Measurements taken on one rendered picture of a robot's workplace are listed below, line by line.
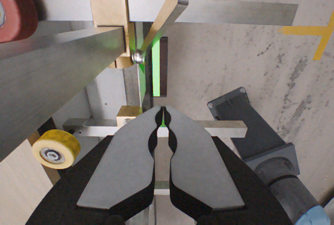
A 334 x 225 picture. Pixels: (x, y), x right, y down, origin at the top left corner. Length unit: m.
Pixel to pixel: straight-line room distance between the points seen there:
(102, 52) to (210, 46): 1.04
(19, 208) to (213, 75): 1.18
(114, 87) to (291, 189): 0.82
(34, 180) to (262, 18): 0.55
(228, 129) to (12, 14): 0.42
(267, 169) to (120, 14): 0.87
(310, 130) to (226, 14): 1.82
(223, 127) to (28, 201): 0.53
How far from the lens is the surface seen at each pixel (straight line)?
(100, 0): 0.26
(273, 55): 1.39
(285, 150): 0.95
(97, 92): 0.60
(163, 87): 0.45
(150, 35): 0.16
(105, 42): 0.18
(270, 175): 0.93
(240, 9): 0.28
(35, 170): 0.46
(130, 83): 0.46
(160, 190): 0.57
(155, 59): 0.43
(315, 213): 0.87
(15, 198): 0.60
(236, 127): 0.40
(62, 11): 0.30
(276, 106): 1.62
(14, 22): 0.28
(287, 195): 0.88
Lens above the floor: 1.12
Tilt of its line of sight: 62 degrees down
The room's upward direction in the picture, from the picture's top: 179 degrees clockwise
